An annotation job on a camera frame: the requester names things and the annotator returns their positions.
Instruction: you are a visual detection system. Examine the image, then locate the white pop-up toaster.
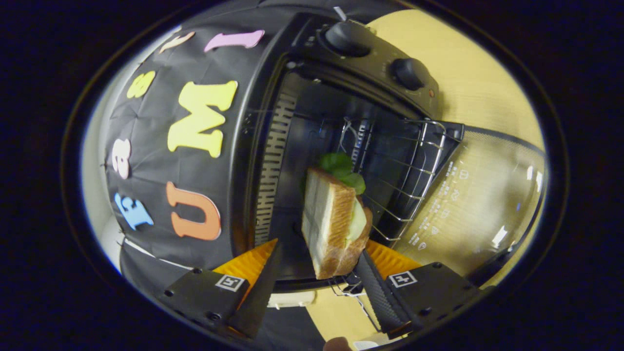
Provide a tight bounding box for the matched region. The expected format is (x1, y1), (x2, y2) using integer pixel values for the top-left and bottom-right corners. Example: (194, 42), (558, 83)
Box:
(267, 291), (316, 309)

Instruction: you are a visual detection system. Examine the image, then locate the lettuce sandwich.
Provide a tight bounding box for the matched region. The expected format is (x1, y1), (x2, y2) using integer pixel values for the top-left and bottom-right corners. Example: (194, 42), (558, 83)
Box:
(301, 152), (373, 280)

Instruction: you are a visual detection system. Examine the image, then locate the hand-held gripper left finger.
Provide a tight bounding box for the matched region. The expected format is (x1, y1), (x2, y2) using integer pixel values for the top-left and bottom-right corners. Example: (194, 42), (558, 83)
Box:
(158, 239), (282, 339)

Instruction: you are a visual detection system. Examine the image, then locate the black toaster oven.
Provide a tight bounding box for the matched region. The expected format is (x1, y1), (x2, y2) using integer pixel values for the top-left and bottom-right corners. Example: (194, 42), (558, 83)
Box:
(229, 12), (546, 295)

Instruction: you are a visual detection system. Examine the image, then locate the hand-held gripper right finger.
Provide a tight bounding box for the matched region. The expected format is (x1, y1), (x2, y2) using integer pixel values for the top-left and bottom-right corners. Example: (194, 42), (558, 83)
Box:
(352, 239), (488, 340)

